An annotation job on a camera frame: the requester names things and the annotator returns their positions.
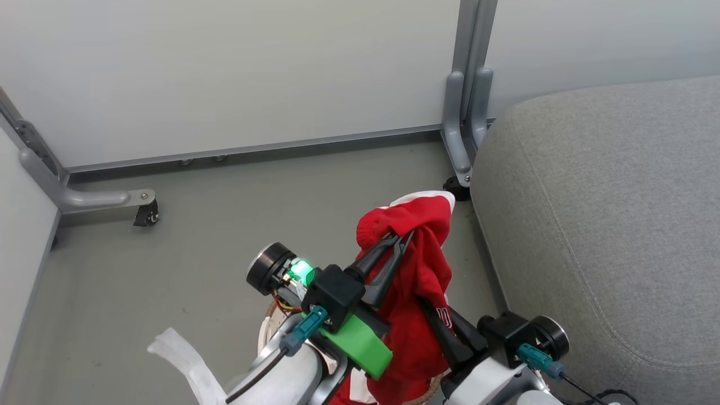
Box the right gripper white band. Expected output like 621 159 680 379
418 298 538 370

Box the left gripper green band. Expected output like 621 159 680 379
302 230 416 379

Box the red basketball jersey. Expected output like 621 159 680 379
329 190 456 405

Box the cream perforated laundry basket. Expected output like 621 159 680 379
258 297 451 405

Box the black caster wheel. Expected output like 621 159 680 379
133 199 160 228
442 175 473 202

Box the grey fabric sofa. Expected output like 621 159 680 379
470 75 720 405

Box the white fabric strip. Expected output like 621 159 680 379
147 327 229 405

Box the grey partition foot with bolts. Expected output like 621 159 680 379
0 87 157 215

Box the grey partition bottom rail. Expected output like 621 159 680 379
64 124 446 173

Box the grey partition post foot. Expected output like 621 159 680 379
440 0 499 188

